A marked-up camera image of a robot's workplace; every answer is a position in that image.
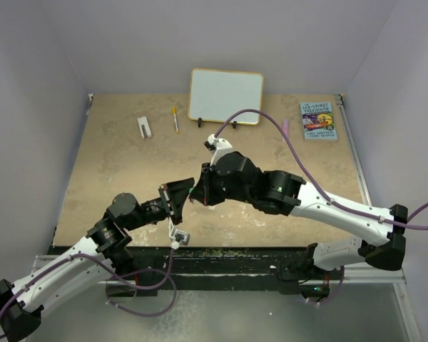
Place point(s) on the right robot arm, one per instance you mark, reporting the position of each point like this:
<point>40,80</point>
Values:
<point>377,234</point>

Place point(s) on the aluminium frame rail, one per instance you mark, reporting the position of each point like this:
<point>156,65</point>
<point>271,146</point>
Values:
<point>360,178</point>

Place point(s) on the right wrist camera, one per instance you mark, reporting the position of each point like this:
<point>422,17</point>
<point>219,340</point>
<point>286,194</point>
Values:
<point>218,148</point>

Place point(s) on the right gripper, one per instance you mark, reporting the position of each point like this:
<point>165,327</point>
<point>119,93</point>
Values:
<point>203,191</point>

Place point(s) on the white eraser block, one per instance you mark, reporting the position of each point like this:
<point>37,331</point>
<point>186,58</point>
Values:
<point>144,127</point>

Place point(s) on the pink highlighter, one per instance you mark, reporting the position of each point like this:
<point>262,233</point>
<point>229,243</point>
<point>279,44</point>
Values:
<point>285,127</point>

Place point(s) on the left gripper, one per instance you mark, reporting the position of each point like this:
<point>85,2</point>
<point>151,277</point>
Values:
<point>177,191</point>

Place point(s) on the keyring with tagged keys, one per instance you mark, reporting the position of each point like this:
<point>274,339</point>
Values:
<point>190,197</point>

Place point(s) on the yellow white marker pen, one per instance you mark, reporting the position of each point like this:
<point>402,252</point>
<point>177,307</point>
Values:
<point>175,118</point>

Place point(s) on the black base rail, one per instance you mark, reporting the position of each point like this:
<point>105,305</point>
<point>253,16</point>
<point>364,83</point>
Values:
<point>286,270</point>

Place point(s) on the small whiteboard on stand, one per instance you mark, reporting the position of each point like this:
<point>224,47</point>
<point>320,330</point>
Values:
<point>215,95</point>

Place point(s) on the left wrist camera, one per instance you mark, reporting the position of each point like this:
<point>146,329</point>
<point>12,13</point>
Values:
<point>178,238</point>

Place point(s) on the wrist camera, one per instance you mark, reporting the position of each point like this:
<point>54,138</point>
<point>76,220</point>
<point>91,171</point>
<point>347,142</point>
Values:
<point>218,148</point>
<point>178,238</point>

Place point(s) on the blue paperback book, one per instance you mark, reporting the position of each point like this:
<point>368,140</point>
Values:
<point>318,121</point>

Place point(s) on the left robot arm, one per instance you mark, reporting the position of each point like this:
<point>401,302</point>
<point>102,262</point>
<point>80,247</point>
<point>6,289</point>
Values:
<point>101,252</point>

